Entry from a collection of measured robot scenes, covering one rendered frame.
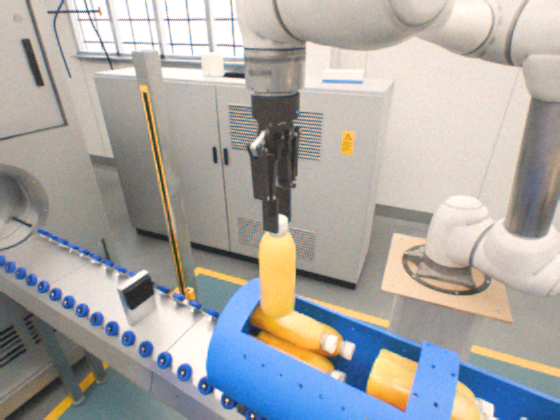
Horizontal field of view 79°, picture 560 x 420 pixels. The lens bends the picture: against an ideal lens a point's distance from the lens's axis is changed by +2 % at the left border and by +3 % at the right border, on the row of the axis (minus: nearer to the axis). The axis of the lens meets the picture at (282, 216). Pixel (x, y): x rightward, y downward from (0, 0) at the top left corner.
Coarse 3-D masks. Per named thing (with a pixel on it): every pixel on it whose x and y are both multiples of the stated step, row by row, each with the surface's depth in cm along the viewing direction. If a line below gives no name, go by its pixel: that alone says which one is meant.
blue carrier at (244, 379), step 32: (256, 288) 79; (224, 320) 74; (320, 320) 90; (352, 320) 83; (224, 352) 72; (256, 352) 69; (416, 352) 78; (448, 352) 66; (224, 384) 73; (256, 384) 68; (288, 384) 65; (320, 384) 63; (352, 384) 86; (416, 384) 59; (448, 384) 58; (480, 384) 73; (512, 384) 68; (288, 416) 66; (320, 416) 62; (352, 416) 60; (384, 416) 58; (416, 416) 56; (448, 416) 55; (512, 416) 72; (544, 416) 69
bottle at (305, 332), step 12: (252, 312) 84; (252, 324) 86; (264, 324) 83; (276, 324) 81; (288, 324) 80; (300, 324) 79; (312, 324) 79; (288, 336) 80; (300, 336) 78; (312, 336) 78; (324, 336) 79; (312, 348) 79; (324, 348) 78
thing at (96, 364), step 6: (84, 354) 182; (90, 354) 180; (90, 360) 181; (96, 360) 184; (90, 366) 186; (96, 366) 185; (102, 366) 189; (96, 372) 186; (102, 372) 190; (96, 378) 190; (102, 378) 191
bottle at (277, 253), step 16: (272, 240) 62; (288, 240) 63; (272, 256) 62; (288, 256) 63; (272, 272) 64; (288, 272) 65; (272, 288) 66; (288, 288) 66; (272, 304) 68; (288, 304) 69
